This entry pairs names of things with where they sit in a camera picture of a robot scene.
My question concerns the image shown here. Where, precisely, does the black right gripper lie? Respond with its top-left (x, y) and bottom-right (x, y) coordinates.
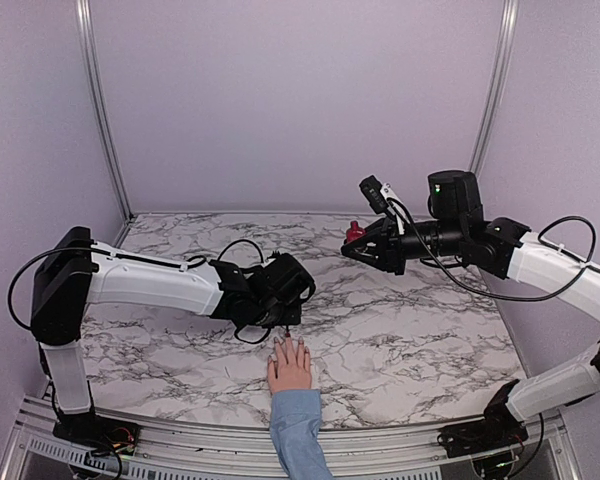
top-left (342, 213), bottom-right (466, 275)

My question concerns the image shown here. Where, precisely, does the red nail polish bottle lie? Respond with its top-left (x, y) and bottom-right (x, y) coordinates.
top-left (345, 220), bottom-right (366, 244)

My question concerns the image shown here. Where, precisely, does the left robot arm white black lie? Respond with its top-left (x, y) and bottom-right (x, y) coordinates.
top-left (30, 227), bottom-right (316, 445)

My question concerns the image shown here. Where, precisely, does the blue shirt sleeve forearm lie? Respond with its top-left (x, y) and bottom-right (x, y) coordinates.
top-left (269, 389), bottom-right (334, 480)

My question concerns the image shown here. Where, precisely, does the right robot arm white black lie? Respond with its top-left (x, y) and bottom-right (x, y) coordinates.
top-left (341, 170), bottom-right (600, 448)

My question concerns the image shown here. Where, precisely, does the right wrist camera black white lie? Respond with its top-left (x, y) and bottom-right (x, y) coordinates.
top-left (359, 175), bottom-right (405, 235)

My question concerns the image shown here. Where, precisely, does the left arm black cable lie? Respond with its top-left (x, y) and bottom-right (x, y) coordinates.
top-left (7, 238), bottom-right (276, 344)

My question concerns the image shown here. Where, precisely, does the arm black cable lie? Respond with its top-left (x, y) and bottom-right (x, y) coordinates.
top-left (7, 238), bottom-right (276, 344)
top-left (387, 197), bottom-right (597, 303)

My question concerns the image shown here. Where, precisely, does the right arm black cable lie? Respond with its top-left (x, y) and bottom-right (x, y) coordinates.
top-left (387, 197), bottom-right (597, 303)

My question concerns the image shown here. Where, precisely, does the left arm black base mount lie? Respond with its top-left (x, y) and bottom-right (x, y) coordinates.
top-left (51, 393), bottom-right (140, 455)

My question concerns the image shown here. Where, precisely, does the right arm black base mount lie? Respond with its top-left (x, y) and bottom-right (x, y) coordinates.
top-left (437, 380), bottom-right (529, 458)

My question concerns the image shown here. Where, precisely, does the right aluminium corner post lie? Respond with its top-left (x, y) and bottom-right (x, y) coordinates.
top-left (469, 0), bottom-right (520, 176)

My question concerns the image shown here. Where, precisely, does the aluminium corner post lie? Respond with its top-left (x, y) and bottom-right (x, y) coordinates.
top-left (76, 0), bottom-right (134, 223)
top-left (469, 0), bottom-right (520, 176)

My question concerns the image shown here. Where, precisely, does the left aluminium corner post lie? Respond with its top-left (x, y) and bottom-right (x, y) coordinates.
top-left (76, 0), bottom-right (134, 223)

